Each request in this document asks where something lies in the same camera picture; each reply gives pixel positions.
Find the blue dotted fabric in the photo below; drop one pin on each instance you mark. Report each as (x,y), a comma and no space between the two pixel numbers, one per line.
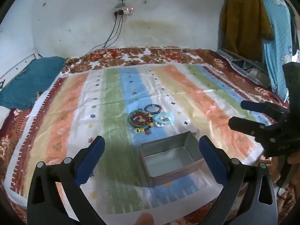
(278,51)

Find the teal pillow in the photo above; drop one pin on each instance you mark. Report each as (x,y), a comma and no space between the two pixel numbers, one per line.
(21,92)

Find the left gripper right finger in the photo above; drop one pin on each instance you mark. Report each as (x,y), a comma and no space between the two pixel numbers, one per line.
(258,205)

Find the right hand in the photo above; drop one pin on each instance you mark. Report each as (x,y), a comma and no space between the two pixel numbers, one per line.
(294,161)

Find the white power strip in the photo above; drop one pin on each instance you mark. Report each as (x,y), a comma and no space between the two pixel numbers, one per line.
(123,9)

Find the striped colourful cloth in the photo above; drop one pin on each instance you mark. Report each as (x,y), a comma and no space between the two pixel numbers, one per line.
(178,98)

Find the mustard yellow garment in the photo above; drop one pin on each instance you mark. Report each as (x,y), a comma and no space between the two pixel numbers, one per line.
(245,25)

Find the left hand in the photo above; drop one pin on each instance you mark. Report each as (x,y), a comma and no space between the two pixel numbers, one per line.
(145,219)

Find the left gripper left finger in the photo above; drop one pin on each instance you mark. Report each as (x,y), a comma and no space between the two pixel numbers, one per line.
(44,204)

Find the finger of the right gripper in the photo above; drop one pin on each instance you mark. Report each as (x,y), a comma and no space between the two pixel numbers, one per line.
(250,128)
(257,106)

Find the metal tin box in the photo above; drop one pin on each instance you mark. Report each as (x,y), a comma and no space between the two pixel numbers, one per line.
(171,158)

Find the green jade bangle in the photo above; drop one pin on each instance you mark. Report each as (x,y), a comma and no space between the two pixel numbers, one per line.
(138,119)

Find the white headboard panel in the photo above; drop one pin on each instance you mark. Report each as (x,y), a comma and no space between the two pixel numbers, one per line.
(15,70)

